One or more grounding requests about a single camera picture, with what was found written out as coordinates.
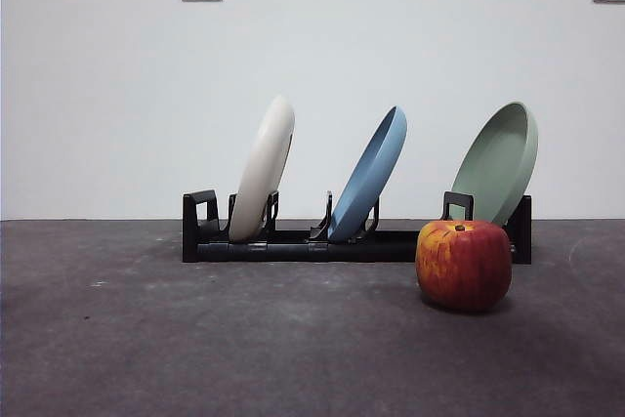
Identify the pale yellow plate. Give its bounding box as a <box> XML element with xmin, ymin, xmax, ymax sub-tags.
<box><xmin>229</xmin><ymin>94</ymin><xmax>297</xmax><ymax>243</ymax></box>

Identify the red yellow apple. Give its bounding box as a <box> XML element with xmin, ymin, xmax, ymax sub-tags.
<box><xmin>415</xmin><ymin>219</ymin><xmax>514</xmax><ymax>313</ymax></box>

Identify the blue plate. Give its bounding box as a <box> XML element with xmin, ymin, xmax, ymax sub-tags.
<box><xmin>327</xmin><ymin>104</ymin><xmax>409</xmax><ymax>243</ymax></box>

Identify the black plate rack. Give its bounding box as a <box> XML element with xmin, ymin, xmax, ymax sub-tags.
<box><xmin>182</xmin><ymin>188</ymin><xmax>533</xmax><ymax>265</ymax></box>

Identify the green plate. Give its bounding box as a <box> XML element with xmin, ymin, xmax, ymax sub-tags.
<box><xmin>448</xmin><ymin>101</ymin><xmax>540</xmax><ymax>238</ymax></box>

